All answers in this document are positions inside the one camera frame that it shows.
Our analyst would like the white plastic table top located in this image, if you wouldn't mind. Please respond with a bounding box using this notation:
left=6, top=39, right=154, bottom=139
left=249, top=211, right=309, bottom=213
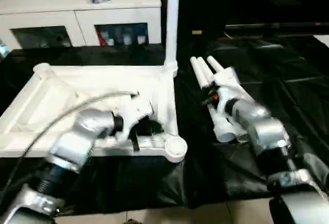
left=0, top=63, right=189, bottom=163

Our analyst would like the white flat board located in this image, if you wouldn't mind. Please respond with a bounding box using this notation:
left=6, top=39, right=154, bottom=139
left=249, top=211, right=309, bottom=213
left=313, top=34, right=329, bottom=48

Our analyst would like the white glass-door cabinet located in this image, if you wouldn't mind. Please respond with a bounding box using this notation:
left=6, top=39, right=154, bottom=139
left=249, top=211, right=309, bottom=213
left=0, top=0, right=163, bottom=50

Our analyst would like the black plastic table mat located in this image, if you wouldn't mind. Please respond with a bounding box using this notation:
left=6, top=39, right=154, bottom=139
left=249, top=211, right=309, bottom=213
left=0, top=35, right=329, bottom=217

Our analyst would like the white plastic table leg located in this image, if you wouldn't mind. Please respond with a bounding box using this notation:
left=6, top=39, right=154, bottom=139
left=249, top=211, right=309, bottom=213
left=207, top=55, right=249, bottom=141
left=197, top=56, right=242, bottom=142
left=163, top=0, right=181, bottom=77
left=190, top=56, right=233, bottom=143

